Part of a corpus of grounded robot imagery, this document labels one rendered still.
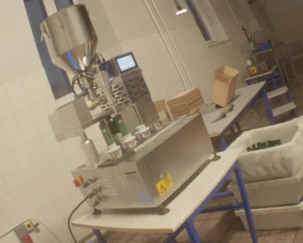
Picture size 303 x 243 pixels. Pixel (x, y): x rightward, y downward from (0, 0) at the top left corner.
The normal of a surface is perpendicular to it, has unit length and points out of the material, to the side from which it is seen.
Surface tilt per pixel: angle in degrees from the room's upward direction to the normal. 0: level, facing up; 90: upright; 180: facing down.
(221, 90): 90
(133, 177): 90
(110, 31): 90
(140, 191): 90
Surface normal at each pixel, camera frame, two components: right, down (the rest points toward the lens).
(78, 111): 0.72, -0.22
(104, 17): -0.57, 0.35
